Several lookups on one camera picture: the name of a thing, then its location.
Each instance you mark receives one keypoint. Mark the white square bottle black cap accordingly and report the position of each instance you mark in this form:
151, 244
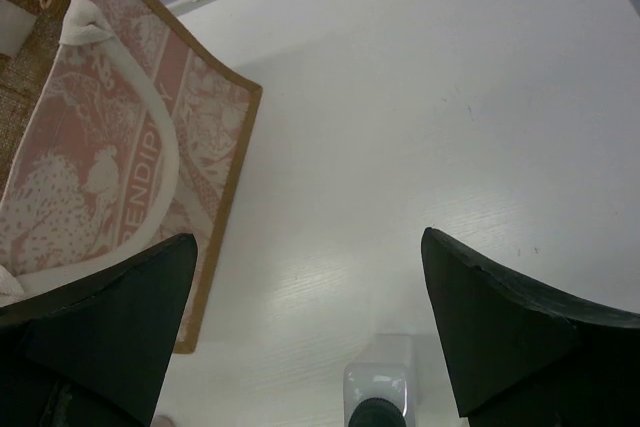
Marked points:
379, 385

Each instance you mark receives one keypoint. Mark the pink printed canvas bag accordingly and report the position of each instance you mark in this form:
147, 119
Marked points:
118, 130

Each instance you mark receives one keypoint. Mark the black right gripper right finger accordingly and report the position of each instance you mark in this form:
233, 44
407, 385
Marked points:
522, 353

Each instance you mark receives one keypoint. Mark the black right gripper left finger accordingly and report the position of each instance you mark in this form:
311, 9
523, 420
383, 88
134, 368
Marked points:
95, 352

